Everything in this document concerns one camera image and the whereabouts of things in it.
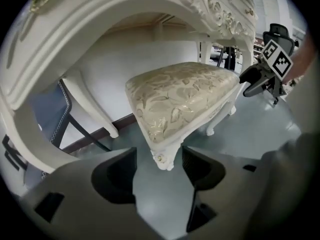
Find person's beige trousers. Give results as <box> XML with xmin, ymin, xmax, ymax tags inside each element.
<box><xmin>258</xmin><ymin>130</ymin><xmax>320</xmax><ymax>240</ymax></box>

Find black-framed chair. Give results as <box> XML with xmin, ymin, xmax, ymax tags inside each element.
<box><xmin>216</xmin><ymin>44</ymin><xmax>238</xmax><ymax>69</ymax></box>

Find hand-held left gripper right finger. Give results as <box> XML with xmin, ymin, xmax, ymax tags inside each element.
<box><xmin>179</xmin><ymin>145</ymin><xmax>263</xmax><ymax>240</ymax></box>

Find person's right forearm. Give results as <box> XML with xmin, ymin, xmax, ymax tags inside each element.
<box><xmin>283</xmin><ymin>37</ymin><xmax>317</xmax><ymax>86</ymax></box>

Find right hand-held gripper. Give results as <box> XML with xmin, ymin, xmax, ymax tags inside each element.
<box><xmin>238</xmin><ymin>39</ymin><xmax>294</xmax><ymax>98</ymax></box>

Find blue chair with black legs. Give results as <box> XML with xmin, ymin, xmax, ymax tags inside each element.
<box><xmin>31</xmin><ymin>82</ymin><xmax>111</xmax><ymax>153</ymax></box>

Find cream upholstered stool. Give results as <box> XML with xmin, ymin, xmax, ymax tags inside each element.
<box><xmin>124</xmin><ymin>61</ymin><xmax>241</xmax><ymax>171</ymax></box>

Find black office chair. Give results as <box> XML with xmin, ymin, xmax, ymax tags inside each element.
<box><xmin>262</xmin><ymin>23</ymin><xmax>302</xmax><ymax>105</ymax></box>

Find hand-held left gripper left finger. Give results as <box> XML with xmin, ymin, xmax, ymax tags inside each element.
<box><xmin>21</xmin><ymin>147</ymin><xmax>161</xmax><ymax>240</ymax></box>

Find white ornate dressing table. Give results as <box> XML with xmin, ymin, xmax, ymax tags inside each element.
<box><xmin>0</xmin><ymin>0</ymin><xmax>259</xmax><ymax>175</ymax></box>

